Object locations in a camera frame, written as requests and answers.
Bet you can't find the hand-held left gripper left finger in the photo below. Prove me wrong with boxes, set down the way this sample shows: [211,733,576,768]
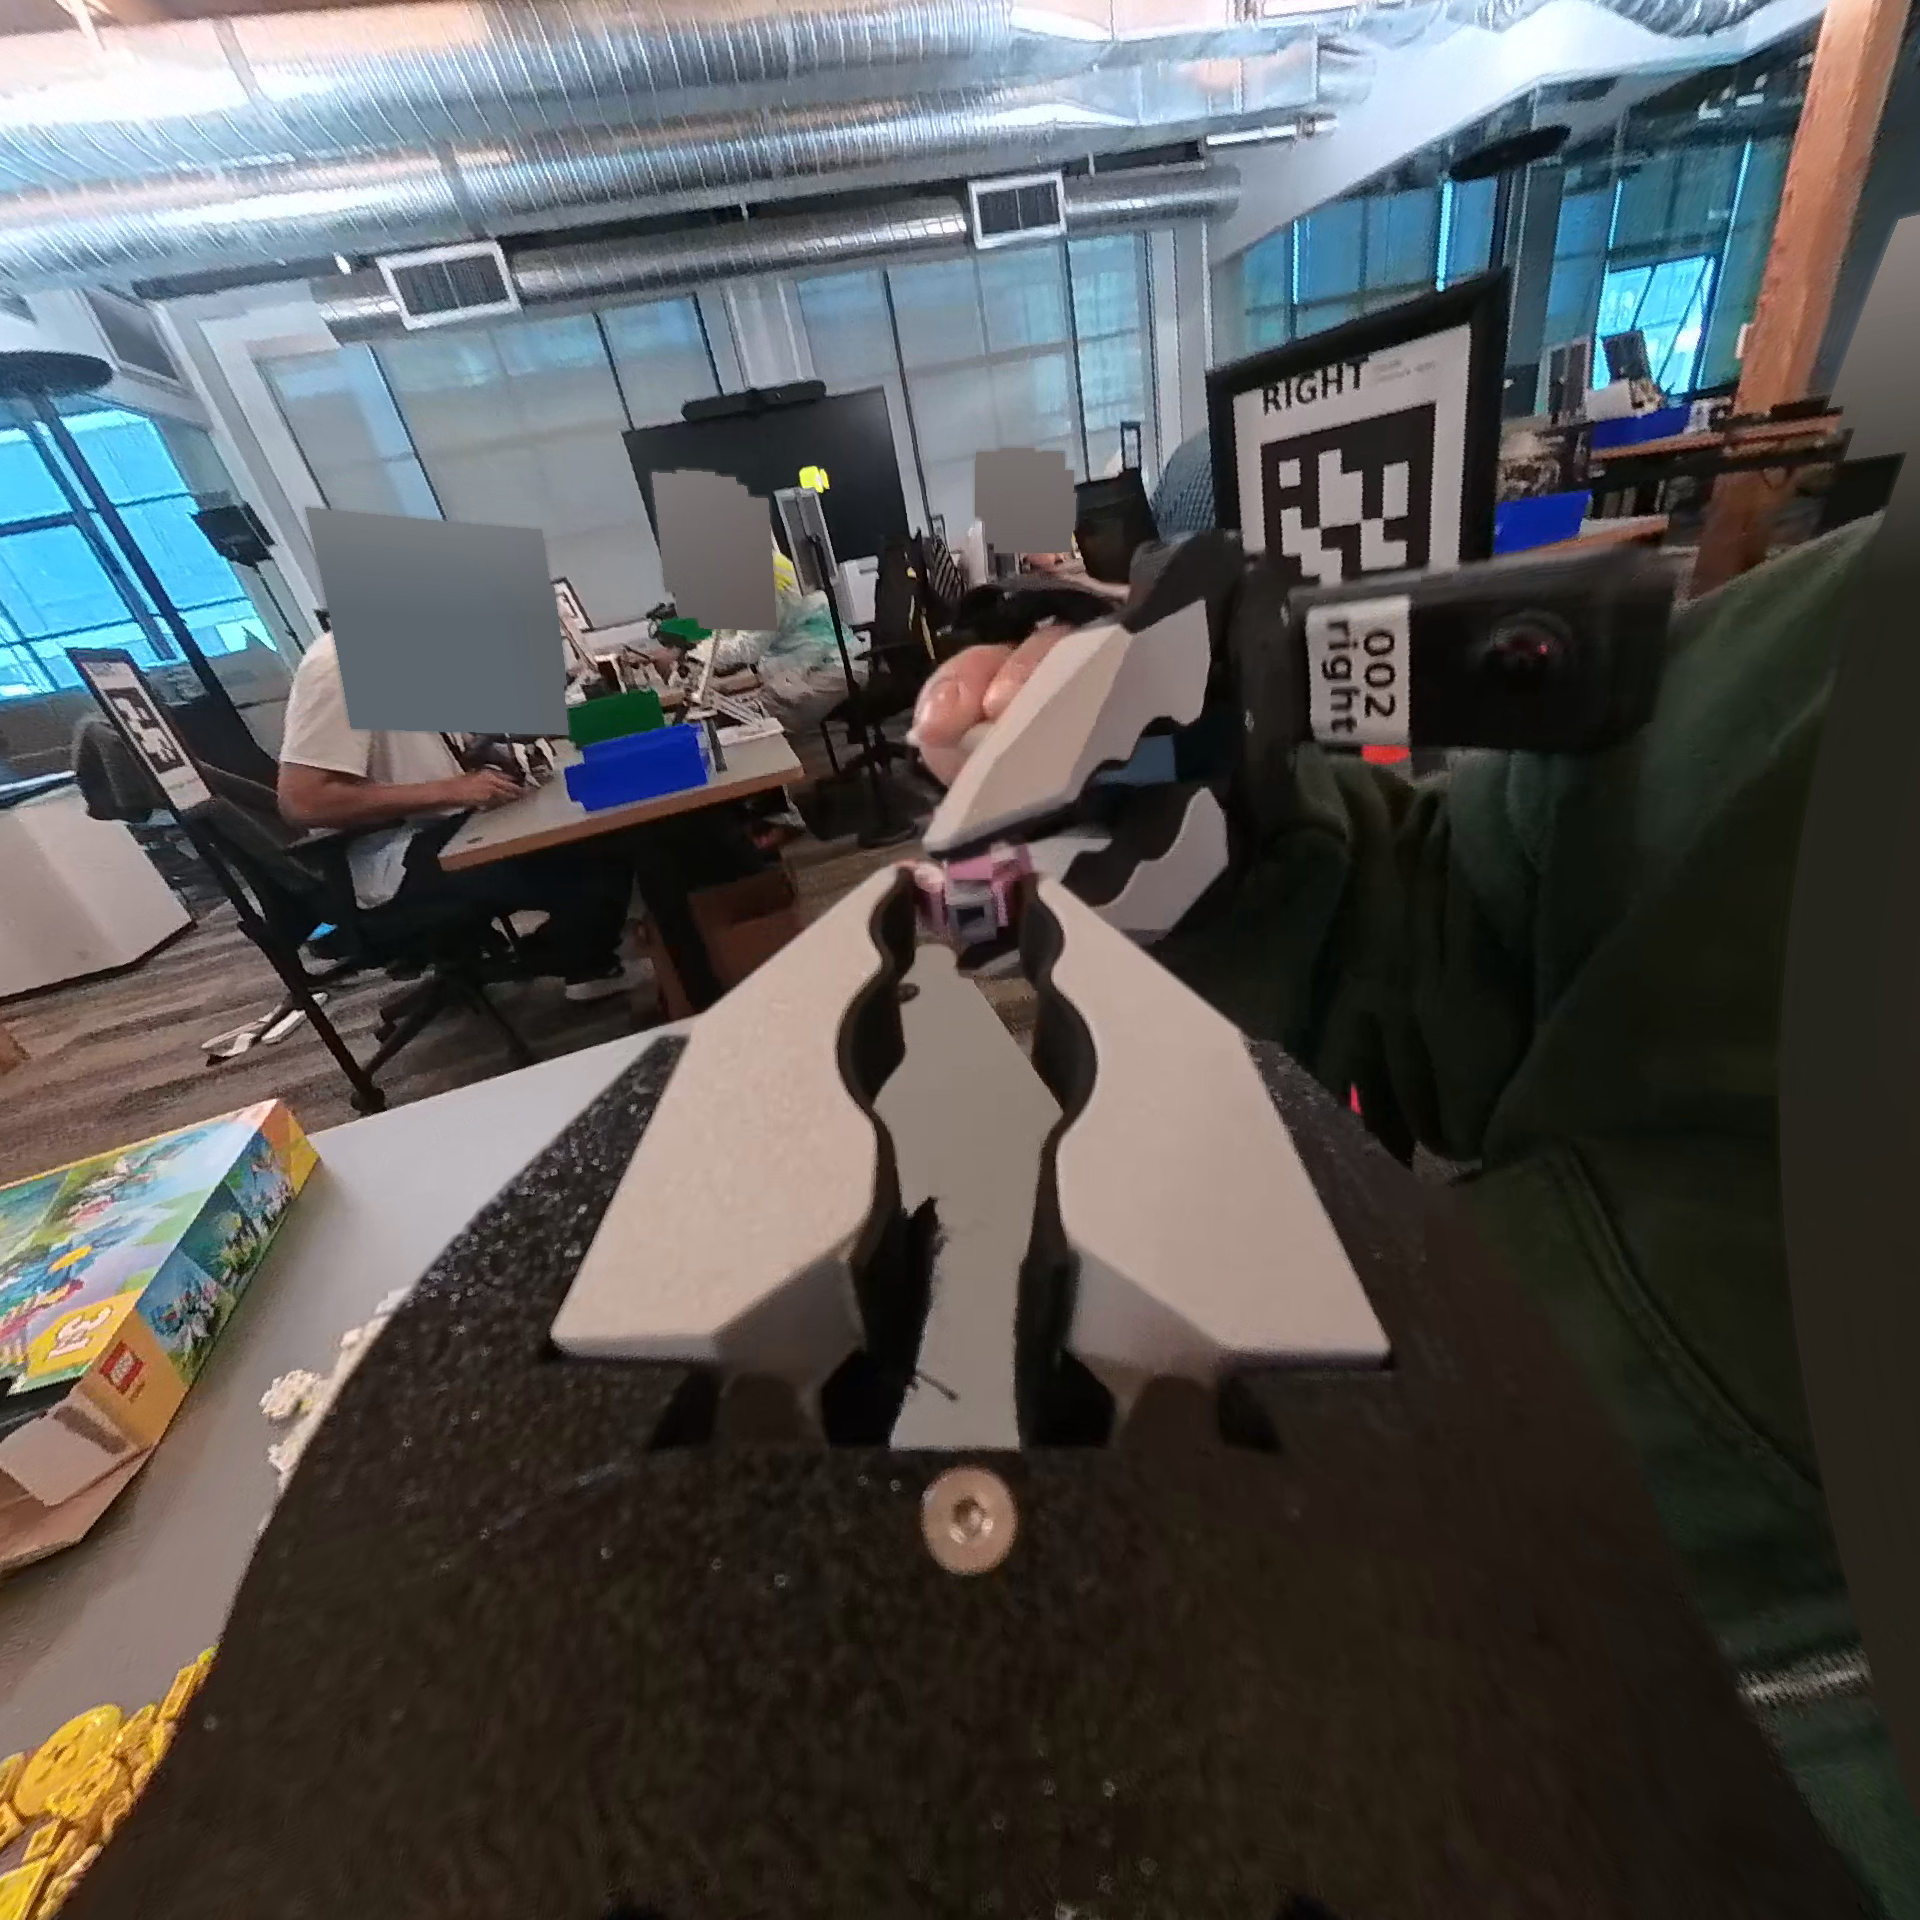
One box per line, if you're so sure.
[550,870,922,1390]

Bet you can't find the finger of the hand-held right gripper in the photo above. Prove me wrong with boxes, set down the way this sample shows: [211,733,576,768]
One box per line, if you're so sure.
[1047,779,1234,945]
[922,598,1215,851]

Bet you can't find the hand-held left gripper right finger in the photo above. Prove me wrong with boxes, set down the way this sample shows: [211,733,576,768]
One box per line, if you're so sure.
[1023,880,1391,1390]

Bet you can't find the small pink lego assembly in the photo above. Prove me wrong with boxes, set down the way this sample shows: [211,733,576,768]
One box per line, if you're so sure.
[914,843,1037,950]

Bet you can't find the person's right forearm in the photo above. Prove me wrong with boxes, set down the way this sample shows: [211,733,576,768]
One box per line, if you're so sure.
[1162,510,1884,1186]

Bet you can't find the pile of white lego pieces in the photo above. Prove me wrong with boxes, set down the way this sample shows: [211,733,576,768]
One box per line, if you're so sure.
[259,1318,395,1489]

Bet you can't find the colourful lego set box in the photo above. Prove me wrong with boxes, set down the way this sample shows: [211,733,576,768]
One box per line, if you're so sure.
[0,1099,319,1577]

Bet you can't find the pile of yellow lego pieces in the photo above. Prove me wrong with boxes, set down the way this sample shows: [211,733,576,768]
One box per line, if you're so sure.
[0,1648,216,1920]

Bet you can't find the person's right hand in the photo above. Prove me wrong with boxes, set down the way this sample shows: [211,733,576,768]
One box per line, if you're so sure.
[907,630,1107,789]

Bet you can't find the black office chair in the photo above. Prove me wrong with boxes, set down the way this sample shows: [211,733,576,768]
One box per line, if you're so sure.
[76,718,531,1115]
[813,528,964,846]

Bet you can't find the grey office desk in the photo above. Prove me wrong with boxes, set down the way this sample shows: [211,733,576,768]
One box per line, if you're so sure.
[438,718,806,1021]

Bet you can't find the cardboard box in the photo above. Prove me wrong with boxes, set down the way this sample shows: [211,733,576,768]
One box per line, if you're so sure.
[688,859,799,979]

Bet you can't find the large black screen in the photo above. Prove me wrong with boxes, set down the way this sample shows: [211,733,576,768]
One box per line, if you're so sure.
[622,383,914,600]

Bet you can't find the person's green hoodie torso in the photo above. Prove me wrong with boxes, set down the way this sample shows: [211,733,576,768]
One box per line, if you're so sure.
[1411,1111,1876,1920]

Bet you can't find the white vent grille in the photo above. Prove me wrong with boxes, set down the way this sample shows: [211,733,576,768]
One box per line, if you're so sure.
[373,240,523,329]
[967,171,1067,250]

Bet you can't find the printed tag board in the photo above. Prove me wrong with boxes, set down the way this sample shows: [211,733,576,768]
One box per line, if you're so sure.
[67,646,212,819]

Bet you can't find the wooden post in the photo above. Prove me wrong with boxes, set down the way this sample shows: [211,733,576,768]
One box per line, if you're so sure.
[1691,0,1918,597]

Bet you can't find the white pedestal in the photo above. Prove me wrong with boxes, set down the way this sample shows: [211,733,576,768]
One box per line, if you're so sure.
[0,791,198,1000]

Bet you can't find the silver ventilation duct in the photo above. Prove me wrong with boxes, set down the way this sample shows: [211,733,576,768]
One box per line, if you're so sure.
[0,0,1325,335]

